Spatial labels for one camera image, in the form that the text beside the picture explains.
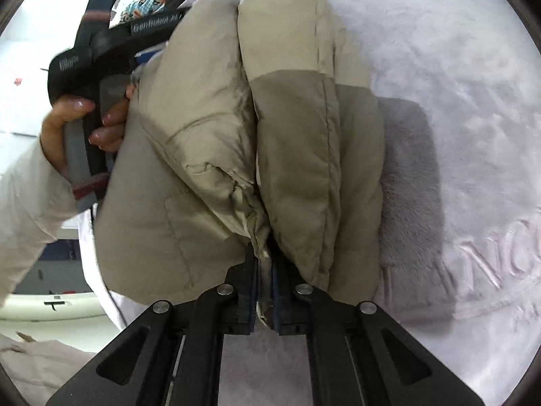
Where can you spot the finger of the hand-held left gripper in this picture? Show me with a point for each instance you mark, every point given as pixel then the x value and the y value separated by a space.
pixel 158 23

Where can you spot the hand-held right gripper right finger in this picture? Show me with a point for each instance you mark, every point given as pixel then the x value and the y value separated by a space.
pixel 283 308

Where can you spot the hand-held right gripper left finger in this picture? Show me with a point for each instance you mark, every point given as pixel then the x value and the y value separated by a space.
pixel 243 300

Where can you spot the beige puffer jacket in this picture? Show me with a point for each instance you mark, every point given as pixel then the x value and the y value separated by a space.
pixel 190 156

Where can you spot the person's left forearm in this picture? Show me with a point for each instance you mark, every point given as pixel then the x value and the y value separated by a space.
pixel 29 211

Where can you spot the person's left hand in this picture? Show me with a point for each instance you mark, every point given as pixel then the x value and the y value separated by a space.
pixel 69 108

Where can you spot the blue monkey print cloth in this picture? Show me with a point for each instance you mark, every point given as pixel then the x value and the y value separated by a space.
pixel 143 8

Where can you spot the person's beige trousers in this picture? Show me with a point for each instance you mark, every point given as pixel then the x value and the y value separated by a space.
pixel 38 363

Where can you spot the lavender plush blanket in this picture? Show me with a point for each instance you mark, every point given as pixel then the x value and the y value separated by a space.
pixel 443 93

